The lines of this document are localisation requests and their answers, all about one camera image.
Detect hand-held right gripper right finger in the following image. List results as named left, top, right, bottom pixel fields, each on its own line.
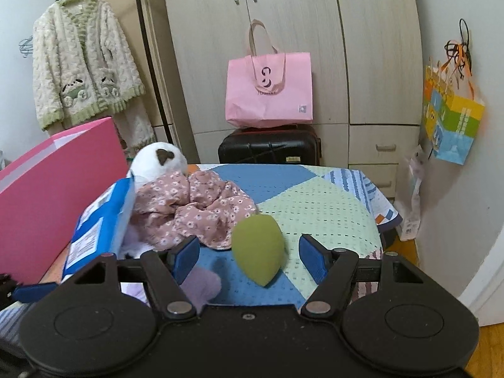
left=298, top=234, right=428, bottom=320

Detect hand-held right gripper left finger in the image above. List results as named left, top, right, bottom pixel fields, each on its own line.
left=73, top=236, right=201, bottom=320

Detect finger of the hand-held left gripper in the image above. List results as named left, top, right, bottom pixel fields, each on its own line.
left=12, top=281, right=60, bottom=304

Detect pink floral scrunchie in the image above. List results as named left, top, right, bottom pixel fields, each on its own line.
left=132, top=171, right=258, bottom=250

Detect green makeup sponge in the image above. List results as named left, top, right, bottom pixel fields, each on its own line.
left=230, top=215, right=285, bottom=288

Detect pink paper bag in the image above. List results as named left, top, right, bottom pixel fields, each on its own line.
left=0, top=117, right=130, bottom=286

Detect lilac soft puff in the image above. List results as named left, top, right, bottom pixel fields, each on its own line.
left=179, top=266, right=222, bottom=310

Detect patchwork blanket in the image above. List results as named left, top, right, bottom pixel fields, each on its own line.
left=0, top=163, right=404, bottom=359

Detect blue tissue pack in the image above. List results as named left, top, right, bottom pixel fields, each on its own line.
left=61, top=177, right=136, bottom=284

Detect white plush toy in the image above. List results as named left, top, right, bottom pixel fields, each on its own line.
left=127, top=142, right=189, bottom=190

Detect clear plastic packet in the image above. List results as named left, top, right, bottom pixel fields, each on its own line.
left=399, top=146, right=424, bottom=242

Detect black suitcase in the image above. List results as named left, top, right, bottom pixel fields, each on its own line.
left=218, top=124, right=321, bottom=166

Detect pink tote bag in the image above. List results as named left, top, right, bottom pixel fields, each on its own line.
left=225, top=20, right=314, bottom=129

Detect colourful gift bag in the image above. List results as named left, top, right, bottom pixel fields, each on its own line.
left=422, top=57, right=486, bottom=166

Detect beige wooden wardrobe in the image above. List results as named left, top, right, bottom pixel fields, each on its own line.
left=136, top=0, right=424, bottom=201

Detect black clothes rack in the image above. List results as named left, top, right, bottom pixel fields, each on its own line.
left=55, top=0, right=176, bottom=144

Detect cream fuzzy cardigan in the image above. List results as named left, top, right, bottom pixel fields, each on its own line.
left=32, top=0, right=157, bottom=156

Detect wire clothes hangers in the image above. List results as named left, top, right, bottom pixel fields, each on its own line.
left=18, top=35, right=37, bottom=59

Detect black cord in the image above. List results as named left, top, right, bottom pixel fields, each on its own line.
left=445, top=19, right=472, bottom=66

